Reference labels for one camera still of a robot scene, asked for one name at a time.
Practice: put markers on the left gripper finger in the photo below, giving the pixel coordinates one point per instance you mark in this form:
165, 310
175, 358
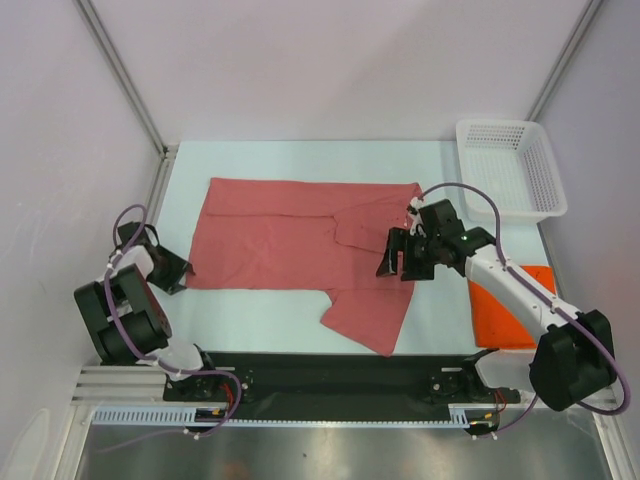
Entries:
184, 272
174, 289

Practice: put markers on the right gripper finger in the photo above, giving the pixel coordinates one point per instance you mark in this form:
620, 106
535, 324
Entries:
394, 246
417, 270

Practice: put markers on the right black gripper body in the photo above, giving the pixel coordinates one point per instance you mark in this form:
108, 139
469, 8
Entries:
416, 243

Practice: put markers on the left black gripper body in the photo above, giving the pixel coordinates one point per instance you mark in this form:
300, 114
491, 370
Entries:
166, 271

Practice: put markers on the pink red t shirt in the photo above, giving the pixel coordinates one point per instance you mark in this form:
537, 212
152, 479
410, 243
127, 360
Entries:
289, 235

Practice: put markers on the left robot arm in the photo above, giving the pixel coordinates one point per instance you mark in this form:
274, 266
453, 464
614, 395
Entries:
126, 322

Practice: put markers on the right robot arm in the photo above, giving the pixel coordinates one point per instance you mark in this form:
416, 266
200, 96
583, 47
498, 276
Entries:
574, 352

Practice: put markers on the folded orange t shirt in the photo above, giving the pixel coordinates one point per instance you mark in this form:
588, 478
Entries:
505, 312

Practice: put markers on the white plastic basket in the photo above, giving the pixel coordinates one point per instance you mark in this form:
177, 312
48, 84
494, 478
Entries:
513, 163

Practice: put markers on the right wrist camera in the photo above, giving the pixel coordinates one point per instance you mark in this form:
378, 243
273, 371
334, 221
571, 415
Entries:
413, 216

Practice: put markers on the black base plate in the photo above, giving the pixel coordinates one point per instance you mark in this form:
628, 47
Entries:
381, 410

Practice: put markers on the right aluminium corner post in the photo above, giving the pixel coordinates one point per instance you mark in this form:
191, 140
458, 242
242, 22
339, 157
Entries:
568, 53

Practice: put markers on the aluminium corner post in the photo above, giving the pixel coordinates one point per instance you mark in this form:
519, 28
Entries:
109, 51
568, 53

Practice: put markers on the left aluminium corner post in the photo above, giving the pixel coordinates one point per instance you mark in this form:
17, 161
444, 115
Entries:
109, 51

